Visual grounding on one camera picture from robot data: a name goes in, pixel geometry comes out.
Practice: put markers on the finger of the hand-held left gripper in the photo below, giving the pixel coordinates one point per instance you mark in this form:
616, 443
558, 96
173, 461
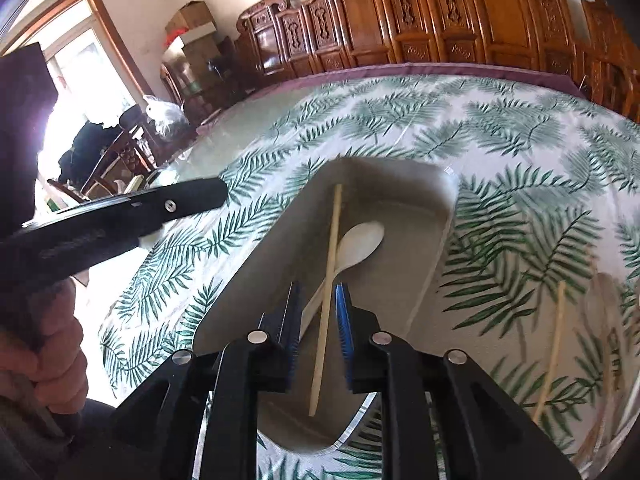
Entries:
150, 207

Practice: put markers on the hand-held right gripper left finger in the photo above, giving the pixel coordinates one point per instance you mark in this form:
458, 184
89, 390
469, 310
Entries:
296, 320

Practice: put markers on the leaf print tablecloth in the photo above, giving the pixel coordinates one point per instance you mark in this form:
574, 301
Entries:
500, 160

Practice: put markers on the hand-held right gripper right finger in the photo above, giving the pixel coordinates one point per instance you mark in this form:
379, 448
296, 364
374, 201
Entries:
344, 325

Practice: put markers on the clear plastic bag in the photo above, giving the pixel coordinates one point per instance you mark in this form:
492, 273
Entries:
162, 112

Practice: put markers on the carved wooden cabinet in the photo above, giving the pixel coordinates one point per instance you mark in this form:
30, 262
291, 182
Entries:
365, 10

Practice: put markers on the black clothing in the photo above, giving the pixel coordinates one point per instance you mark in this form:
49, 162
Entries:
87, 147

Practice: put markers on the grey utensil tray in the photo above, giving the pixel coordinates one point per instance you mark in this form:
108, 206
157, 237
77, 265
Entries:
400, 200

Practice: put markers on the wooden chair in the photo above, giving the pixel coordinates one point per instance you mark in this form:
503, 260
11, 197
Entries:
125, 155

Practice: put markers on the wooden chopstick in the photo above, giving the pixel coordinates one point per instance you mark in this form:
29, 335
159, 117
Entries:
552, 340
332, 240

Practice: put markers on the wooden door frame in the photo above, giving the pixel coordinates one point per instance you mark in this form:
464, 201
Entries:
112, 25

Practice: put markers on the person's left hand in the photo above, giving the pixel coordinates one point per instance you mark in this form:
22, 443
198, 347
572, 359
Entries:
55, 350

